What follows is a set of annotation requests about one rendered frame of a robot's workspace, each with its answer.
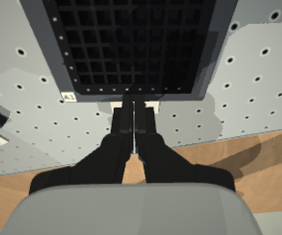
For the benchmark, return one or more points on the grey perforated base plate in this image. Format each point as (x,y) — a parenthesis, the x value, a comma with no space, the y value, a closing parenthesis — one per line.
(243,98)

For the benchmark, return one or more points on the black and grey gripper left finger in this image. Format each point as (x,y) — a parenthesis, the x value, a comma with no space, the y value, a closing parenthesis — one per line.
(104,165)

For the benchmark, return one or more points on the black well plate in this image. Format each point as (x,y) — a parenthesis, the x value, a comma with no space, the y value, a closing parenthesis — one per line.
(132,47)

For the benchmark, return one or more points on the white label with n2 text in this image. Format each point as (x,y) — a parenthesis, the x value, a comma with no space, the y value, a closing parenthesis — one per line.
(146,104)

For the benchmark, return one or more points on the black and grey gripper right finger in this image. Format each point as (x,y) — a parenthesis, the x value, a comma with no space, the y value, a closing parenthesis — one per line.
(161,164)

